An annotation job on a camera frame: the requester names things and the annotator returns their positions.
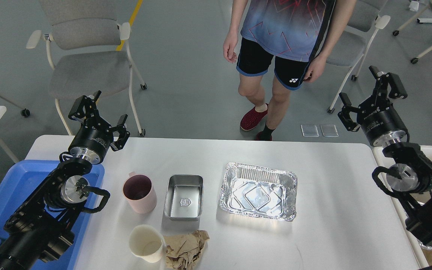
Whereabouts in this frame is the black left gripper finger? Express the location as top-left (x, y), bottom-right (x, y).
top-left (110, 114), bottom-right (130, 152)
top-left (68, 96), bottom-right (101, 128)

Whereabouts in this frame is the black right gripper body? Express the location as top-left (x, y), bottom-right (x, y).
top-left (359, 103), bottom-right (408, 147)

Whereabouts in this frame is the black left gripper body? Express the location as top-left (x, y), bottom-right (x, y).
top-left (69, 126), bottom-right (114, 164)

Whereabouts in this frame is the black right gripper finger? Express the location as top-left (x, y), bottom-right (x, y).
top-left (338, 92), bottom-right (366, 132)
top-left (369, 66), bottom-right (408, 107)

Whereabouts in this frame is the pink ribbed mug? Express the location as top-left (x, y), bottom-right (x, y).
top-left (122, 171), bottom-right (157, 214)

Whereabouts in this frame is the stainless steel rectangular tray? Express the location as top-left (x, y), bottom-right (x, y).
top-left (163, 174), bottom-right (204, 222)

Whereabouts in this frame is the white paper cup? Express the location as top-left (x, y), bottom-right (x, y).
top-left (129, 224), bottom-right (167, 263)

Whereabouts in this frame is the aluminium foil tray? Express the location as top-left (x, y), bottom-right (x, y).
top-left (219, 162), bottom-right (298, 222)

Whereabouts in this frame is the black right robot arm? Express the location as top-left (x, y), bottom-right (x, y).
top-left (337, 66), bottom-right (432, 270)

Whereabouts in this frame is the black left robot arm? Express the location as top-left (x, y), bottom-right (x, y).
top-left (0, 91), bottom-right (130, 270)

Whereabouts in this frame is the grey chair left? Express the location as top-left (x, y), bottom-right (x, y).
top-left (26, 0), bottom-right (147, 136)

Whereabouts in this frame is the grey chair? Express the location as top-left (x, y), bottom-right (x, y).
top-left (26, 0), bottom-right (147, 136)
top-left (326, 0), bottom-right (390, 114)

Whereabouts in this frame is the grey chair right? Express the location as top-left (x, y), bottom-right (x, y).
top-left (326, 0), bottom-right (390, 114)

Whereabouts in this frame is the blue plastic bin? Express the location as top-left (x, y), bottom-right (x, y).
top-left (0, 160), bottom-right (90, 270)

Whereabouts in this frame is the person in blue shirt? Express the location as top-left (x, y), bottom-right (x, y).
top-left (223, 0), bottom-right (357, 141)

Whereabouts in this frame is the crumpled brown paper napkin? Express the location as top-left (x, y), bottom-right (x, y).
top-left (163, 229), bottom-right (210, 270)

